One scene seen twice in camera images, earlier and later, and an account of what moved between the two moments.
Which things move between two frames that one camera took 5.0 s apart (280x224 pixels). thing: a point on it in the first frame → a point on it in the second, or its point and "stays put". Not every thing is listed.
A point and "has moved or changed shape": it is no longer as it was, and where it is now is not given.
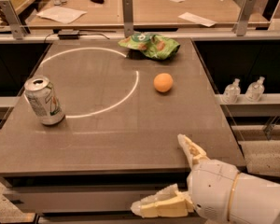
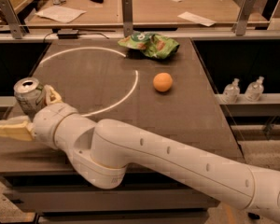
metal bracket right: x=240 y=27 stays put
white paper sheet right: x=193 y=18 stays put
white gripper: x=212 y=187 → x=49 y=122
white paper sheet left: x=62 y=14 stays put
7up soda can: x=43 y=96 has moved or changed shape
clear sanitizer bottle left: x=231 y=91 stays put
